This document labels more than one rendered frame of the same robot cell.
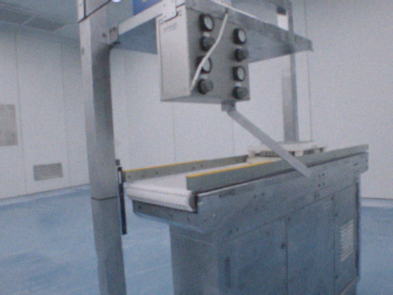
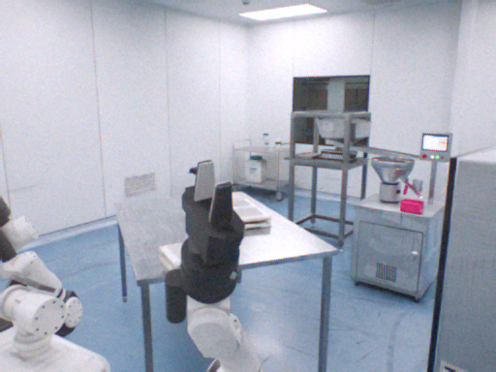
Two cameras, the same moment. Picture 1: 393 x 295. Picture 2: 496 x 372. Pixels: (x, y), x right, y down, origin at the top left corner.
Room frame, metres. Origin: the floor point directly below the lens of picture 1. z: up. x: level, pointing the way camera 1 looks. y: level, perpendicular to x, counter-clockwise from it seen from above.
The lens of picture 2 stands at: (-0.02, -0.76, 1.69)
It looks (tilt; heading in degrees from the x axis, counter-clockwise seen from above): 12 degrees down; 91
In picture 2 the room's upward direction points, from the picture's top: straight up
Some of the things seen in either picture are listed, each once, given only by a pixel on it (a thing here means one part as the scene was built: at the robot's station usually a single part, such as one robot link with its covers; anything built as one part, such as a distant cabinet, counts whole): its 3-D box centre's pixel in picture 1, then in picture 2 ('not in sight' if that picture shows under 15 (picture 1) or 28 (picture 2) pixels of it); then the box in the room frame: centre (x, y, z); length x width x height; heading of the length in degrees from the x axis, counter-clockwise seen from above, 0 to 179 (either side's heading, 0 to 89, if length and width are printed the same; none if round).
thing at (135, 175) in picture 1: (256, 156); not in sight; (1.37, -0.25, 0.85); 1.32 x 0.02 x 0.03; 135
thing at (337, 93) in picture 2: not in sight; (327, 111); (1.32, 5.97, 1.43); 1.32 x 0.01 x 1.11; 143
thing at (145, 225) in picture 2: not in sight; (205, 224); (-0.28, 1.91, 0.83); 1.50 x 1.10 x 0.04; 111
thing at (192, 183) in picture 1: (314, 157); not in sight; (1.18, -0.44, 0.85); 1.32 x 0.02 x 0.03; 135
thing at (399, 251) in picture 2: not in sight; (396, 244); (1.35, 2.75, 0.38); 0.63 x 0.57 x 0.76; 143
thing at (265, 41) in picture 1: (215, 43); not in sight; (1.02, -0.07, 1.25); 0.62 x 0.38 x 0.04; 135
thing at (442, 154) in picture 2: not in sight; (433, 169); (1.60, 2.74, 1.07); 0.23 x 0.10 x 0.62; 143
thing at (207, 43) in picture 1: (208, 40); not in sight; (0.70, -0.04, 1.16); 0.03 x 0.02 x 0.04; 135
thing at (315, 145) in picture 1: (287, 146); not in sight; (1.29, -0.37, 0.89); 0.25 x 0.24 x 0.02; 45
